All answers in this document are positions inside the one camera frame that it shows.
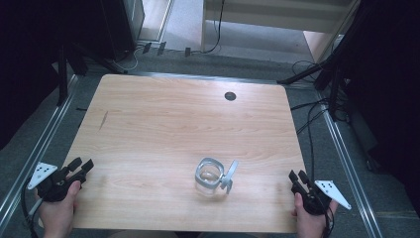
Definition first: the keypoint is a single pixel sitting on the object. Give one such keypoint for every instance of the dark round table grommet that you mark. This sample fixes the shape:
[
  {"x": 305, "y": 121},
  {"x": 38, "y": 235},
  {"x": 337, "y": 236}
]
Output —
[{"x": 230, "y": 96}]

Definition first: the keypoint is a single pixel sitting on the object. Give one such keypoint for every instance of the person's right hand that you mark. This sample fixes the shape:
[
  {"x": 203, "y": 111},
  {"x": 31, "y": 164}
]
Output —
[{"x": 312, "y": 226}]

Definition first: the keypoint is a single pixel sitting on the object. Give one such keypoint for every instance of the metal floor rail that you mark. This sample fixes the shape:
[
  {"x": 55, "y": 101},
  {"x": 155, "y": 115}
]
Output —
[
  {"x": 211, "y": 78},
  {"x": 36, "y": 152},
  {"x": 346, "y": 158}
]

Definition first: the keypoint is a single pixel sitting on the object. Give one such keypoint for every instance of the black metal stand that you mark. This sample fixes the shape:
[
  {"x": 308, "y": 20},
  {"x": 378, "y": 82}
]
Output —
[
  {"x": 62, "y": 79},
  {"x": 335, "y": 92}
]

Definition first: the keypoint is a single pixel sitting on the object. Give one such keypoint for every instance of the person's left hand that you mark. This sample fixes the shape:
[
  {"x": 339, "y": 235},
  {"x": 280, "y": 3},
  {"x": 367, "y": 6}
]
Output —
[{"x": 57, "y": 216}]

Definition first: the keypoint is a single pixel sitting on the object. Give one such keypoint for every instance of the black cabinet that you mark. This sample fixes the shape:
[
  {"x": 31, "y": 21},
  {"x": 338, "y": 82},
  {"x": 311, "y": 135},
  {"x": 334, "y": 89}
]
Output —
[{"x": 122, "y": 26}]

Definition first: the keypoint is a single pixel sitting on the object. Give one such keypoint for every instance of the small black plug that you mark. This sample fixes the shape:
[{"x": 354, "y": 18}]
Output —
[
  {"x": 146, "y": 48},
  {"x": 187, "y": 52},
  {"x": 161, "y": 48}
]

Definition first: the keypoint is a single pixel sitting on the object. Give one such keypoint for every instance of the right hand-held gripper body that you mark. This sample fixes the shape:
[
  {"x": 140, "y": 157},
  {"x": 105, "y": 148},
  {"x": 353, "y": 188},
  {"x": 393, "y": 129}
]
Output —
[{"x": 313, "y": 200}]

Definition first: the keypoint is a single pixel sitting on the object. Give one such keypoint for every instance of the white furniture frame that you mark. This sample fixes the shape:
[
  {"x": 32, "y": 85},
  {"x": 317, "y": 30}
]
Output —
[{"x": 284, "y": 16}]

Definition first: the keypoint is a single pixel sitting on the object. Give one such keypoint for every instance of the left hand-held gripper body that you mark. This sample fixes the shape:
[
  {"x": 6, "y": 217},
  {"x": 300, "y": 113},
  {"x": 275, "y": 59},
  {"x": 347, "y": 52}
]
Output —
[{"x": 52, "y": 188}]

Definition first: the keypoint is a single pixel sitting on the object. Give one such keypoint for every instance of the clear glass jar grey lid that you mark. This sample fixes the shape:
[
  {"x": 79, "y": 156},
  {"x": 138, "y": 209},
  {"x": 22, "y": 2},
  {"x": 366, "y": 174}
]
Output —
[{"x": 208, "y": 177}]

